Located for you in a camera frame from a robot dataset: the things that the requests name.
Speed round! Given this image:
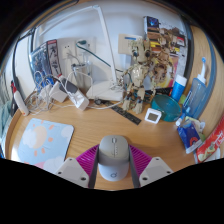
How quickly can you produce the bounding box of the small white cube clock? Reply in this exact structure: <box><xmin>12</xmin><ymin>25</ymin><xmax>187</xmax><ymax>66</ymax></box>
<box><xmin>144</xmin><ymin>107</ymin><xmax>163</xmax><ymax>125</ymax></box>

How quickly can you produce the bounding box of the red chips can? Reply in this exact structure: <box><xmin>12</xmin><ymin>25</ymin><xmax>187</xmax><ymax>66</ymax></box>
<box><xmin>195</xmin><ymin>114</ymin><xmax>224</xmax><ymax>164</ymax></box>

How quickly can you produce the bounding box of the clear glass jar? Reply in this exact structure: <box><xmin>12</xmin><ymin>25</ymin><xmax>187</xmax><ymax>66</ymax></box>
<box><xmin>71</xmin><ymin>63</ymin><xmax>93</xmax><ymax>91</ymax></box>

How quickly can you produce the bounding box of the sky print mouse pad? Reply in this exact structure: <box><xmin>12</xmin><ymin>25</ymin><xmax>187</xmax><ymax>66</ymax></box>
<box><xmin>16</xmin><ymin>117</ymin><xmax>75</xmax><ymax>174</ymax></box>

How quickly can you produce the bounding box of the blue tissue pack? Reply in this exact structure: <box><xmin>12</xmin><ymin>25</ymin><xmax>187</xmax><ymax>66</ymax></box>
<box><xmin>176</xmin><ymin>121</ymin><xmax>204</xmax><ymax>155</ymax></box>

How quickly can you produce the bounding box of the beige card with blue print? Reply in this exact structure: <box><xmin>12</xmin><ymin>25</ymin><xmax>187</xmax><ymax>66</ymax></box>
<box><xmin>118</xmin><ymin>33</ymin><xmax>144</xmax><ymax>56</ymax></box>

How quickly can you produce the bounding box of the blue and white tube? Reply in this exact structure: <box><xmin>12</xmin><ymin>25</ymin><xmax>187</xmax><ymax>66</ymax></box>
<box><xmin>170</xmin><ymin>74</ymin><xmax>188</xmax><ymax>103</ymax></box>

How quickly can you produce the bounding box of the white desk lamp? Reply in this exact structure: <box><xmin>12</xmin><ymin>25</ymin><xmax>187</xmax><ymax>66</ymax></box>
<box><xmin>34</xmin><ymin>3</ymin><xmax>125</xmax><ymax>103</ymax></box>

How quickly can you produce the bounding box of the white wall socket plate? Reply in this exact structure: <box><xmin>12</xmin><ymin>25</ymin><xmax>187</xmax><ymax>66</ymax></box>
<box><xmin>56</xmin><ymin>37</ymin><xmax>96</xmax><ymax>64</ymax></box>

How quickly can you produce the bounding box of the dark green plugged cable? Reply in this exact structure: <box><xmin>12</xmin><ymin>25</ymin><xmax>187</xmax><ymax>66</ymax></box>
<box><xmin>77</xmin><ymin>39</ymin><xmax>113</xmax><ymax>69</ymax></box>

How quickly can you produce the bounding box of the bed with teal blanket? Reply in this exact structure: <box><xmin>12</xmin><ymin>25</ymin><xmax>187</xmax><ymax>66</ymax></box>
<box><xmin>0</xmin><ymin>74</ymin><xmax>13</xmax><ymax>159</ymax></box>

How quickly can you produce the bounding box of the white bottle with red cap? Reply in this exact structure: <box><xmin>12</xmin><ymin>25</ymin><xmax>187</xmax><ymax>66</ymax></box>
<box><xmin>10</xmin><ymin>79</ymin><xmax>30</xmax><ymax>117</ymax></box>

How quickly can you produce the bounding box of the white charger block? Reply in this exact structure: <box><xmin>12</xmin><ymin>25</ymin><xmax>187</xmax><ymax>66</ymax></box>
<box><xmin>49</xmin><ymin>83</ymin><xmax>69</xmax><ymax>104</ymax></box>

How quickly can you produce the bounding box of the light grey computer mouse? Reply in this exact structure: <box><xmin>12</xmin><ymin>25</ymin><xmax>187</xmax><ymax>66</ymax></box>
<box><xmin>97</xmin><ymin>134</ymin><xmax>131</xmax><ymax>183</ymax></box>

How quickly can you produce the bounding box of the white cable bundle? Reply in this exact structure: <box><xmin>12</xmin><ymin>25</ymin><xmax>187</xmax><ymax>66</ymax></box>
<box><xmin>25</xmin><ymin>71</ymin><xmax>73</xmax><ymax>116</ymax></box>

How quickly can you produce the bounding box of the blue spray bottle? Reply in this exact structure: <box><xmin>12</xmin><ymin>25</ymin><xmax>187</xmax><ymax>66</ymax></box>
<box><xmin>181</xmin><ymin>57</ymin><xmax>209</xmax><ymax>121</ymax></box>

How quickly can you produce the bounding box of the beige brick-built figure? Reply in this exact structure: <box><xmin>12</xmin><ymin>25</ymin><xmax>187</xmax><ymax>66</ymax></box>
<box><xmin>120</xmin><ymin>37</ymin><xmax>158</xmax><ymax>115</ymax></box>

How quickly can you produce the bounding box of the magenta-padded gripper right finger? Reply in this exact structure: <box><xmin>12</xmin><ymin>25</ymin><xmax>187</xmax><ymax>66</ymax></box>
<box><xmin>128</xmin><ymin>143</ymin><xmax>174</xmax><ymax>188</ymax></box>

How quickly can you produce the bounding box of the black ruler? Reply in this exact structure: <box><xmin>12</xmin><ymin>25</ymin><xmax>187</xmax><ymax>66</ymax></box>
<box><xmin>110</xmin><ymin>105</ymin><xmax>143</xmax><ymax>126</ymax></box>

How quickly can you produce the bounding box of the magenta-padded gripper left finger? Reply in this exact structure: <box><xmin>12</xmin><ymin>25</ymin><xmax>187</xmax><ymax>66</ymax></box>
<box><xmin>54</xmin><ymin>143</ymin><xmax>100</xmax><ymax>189</ymax></box>

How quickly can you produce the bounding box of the colourful figure box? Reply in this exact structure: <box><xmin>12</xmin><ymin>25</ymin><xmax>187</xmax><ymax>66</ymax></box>
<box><xmin>143</xmin><ymin>15</ymin><xmax>188</xmax><ymax>89</ymax></box>

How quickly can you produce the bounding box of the white power strip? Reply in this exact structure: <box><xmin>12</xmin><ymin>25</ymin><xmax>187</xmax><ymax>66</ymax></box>
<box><xmin>68</xmin><ymin>88</ymin><xmax>90</xmax><ymax>112</ymax></box>

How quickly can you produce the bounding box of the blue robot model kit box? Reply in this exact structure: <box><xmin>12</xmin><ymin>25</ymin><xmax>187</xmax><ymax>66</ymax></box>
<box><xmin>28</xmin><ymin>38</ymin><xmax>63</xmax><ymax>91</ymax></box>

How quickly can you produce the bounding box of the teal round container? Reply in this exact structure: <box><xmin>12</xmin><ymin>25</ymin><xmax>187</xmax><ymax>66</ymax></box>
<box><xmin>150</xmin><ymin>94</ymin><xmax>183</xmax><ymax>123</ymax></box>

